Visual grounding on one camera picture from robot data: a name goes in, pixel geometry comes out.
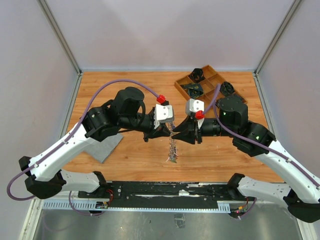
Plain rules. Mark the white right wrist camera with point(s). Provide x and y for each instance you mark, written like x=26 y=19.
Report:
x=195 y=108

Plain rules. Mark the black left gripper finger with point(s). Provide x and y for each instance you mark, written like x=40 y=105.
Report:
x=159 y=134
x=164 y=131

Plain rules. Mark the dark green folded cloth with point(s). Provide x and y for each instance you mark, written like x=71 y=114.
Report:
x=226 y=89

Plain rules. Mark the blue patterned folded cloth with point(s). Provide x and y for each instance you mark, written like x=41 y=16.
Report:
x=194 y=90

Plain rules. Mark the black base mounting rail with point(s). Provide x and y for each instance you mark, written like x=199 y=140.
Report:
x=164 y=195

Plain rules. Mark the grey felt cloth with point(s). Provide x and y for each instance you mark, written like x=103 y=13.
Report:
x=100 y=151

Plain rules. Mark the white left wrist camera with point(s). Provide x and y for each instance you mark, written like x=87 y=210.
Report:
x=163 y=114

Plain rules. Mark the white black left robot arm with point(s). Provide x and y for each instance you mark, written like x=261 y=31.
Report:
x=45 y=174

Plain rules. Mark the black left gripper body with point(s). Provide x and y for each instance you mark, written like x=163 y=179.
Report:
x=149 y=126

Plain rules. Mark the dark patterned folded cloth top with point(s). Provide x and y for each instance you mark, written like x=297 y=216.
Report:
x=197 y=75

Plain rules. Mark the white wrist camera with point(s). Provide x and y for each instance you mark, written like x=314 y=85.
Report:
x=195 y=108
x=163 y=114

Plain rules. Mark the wooden compartment tray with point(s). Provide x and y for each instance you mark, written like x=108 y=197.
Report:
x=212 y=78

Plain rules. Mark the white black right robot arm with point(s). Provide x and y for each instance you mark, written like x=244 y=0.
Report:
x=300 y=190

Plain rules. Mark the large metal keyring disc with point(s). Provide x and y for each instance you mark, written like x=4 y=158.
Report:
x=172 y=155

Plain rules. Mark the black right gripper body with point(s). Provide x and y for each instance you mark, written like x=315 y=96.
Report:
x=198 y=131

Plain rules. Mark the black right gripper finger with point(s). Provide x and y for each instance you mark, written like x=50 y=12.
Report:
x=185 y=137
x=186 y=126

